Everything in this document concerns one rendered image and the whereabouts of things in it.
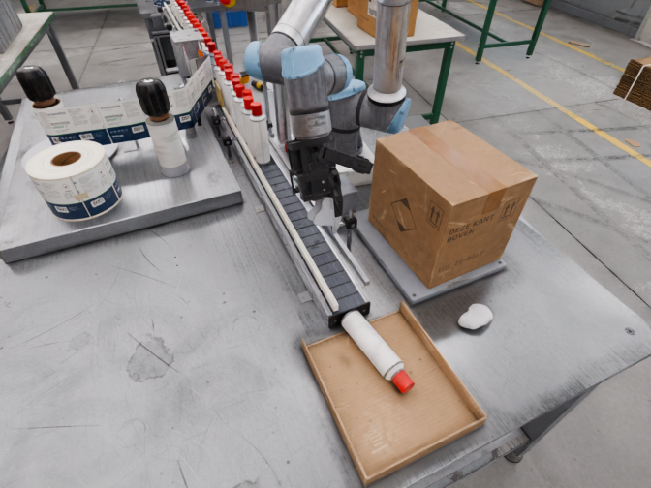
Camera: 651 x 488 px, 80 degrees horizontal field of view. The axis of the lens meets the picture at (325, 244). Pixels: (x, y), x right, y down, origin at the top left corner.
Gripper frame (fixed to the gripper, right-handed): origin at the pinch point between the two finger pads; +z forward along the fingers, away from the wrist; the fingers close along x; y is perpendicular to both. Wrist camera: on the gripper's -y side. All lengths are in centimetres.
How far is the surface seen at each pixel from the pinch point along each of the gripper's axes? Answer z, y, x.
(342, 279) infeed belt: 16.6, -1.8, -5.4
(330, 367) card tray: 27.1, 9.5, 10.0
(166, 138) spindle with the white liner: -17, 28, -59
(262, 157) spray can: -6, 1, -58
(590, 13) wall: -36, -575, -377
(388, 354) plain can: 23.9, -1.6, 16.3
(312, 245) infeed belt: 11.8, 0.4, -18.7
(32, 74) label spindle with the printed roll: -40, 59, -78
